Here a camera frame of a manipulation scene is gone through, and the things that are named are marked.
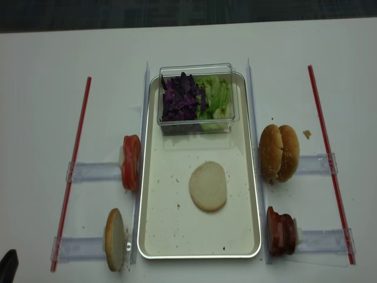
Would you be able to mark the front tomato slice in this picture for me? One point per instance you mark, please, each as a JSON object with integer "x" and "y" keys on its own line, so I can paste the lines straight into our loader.
{"x": 133, "y": 165}

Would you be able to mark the rear tomato slice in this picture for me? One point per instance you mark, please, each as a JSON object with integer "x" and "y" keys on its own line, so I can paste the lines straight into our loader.
{"x": 126, "y": 159}

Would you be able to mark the standing bun half left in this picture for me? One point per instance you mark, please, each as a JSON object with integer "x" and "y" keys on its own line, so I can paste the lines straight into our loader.
{"x": 114, "y": 240}

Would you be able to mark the tomato slice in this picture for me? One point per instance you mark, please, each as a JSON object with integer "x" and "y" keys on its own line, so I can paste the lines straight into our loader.
{"x": 133, "y": 165}
{"x": 126, "y": 159}

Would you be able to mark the white pusher block meat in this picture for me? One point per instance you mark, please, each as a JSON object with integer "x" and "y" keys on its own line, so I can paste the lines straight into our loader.
{"x": 298, "y": 232}

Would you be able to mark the left clear acrylic rail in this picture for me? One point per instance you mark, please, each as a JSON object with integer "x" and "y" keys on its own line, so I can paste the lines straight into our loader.
{"x": 137, "y": 204}

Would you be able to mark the white pusher block tomato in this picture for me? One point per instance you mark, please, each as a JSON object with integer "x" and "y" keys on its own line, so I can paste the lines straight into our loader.
{"x": 121, "y": 156}

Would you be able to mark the bread crumb piece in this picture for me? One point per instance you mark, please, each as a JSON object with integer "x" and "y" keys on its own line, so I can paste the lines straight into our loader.
{"x": 307, "y": 134}

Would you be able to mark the clear plastic salad box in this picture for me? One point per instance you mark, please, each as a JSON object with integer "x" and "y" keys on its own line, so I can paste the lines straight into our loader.
{"x": 223, "y": 71}

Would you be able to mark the bottom bun slice on tray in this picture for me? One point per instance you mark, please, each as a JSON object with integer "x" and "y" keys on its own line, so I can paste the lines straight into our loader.
{"x": 208, "y": 186}

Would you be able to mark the cream metal tray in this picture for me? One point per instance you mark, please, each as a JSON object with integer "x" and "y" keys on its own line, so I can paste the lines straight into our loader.
{"x": 170, "y": 225}

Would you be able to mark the lower right clear holder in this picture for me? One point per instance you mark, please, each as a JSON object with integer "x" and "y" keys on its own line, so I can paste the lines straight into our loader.
{"x": 323, "y": 242}

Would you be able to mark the black object at corner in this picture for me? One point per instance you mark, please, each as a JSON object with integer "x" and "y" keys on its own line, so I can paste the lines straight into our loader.
{"x": 8, "y": 266}

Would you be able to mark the lower left clear holder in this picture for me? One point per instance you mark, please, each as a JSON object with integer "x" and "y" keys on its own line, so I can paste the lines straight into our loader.
{"x": 67, "y": 249}

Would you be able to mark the left red strip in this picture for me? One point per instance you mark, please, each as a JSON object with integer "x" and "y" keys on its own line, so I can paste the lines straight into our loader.
{"x": 58, "y": 239}

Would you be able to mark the left sesame bun top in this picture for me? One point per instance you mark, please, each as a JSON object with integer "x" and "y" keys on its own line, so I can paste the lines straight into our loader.
{"x": 270, "y": 152}

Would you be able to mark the right red strip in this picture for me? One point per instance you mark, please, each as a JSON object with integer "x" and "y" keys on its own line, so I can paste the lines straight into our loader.
{"x": 346, "y": 231}

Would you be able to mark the upper left clear holder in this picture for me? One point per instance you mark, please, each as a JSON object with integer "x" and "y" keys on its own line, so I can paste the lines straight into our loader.
{"x": 92, "y": 172}

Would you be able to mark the front meat patty slice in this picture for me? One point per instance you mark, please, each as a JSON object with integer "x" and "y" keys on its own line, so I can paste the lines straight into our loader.
{"x": 276, "y": 233}

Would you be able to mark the sesame bun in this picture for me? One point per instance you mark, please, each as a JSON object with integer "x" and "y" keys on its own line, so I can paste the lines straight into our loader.
{"x": 270, "y": 152}
{"x": 291, "y": 153}

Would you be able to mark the rear meat patty slice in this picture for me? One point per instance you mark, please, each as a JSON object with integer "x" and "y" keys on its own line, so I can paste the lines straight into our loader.
{"x": 289, "y": 234}

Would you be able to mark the red strip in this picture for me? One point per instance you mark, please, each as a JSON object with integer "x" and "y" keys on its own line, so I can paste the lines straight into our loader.
{"x": 346, "y": 231}
{"x": 58, "y": 239}

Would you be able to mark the chopped purple cabbage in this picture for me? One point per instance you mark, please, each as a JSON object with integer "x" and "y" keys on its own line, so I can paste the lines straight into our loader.
{"x": 183, "y": 99}

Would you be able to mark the meat patty slice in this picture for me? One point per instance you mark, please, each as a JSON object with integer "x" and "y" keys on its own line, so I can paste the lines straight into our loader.
{"x": 276, "y": 233}
{"x": 289, "y": 234}

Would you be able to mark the right sesame bun top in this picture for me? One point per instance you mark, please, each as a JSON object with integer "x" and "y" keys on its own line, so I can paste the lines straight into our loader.
{"x": 291, "y": 153}

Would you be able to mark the green lettuce pile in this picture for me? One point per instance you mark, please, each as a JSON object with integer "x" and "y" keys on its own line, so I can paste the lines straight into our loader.
{"x": 213, "y": 97}

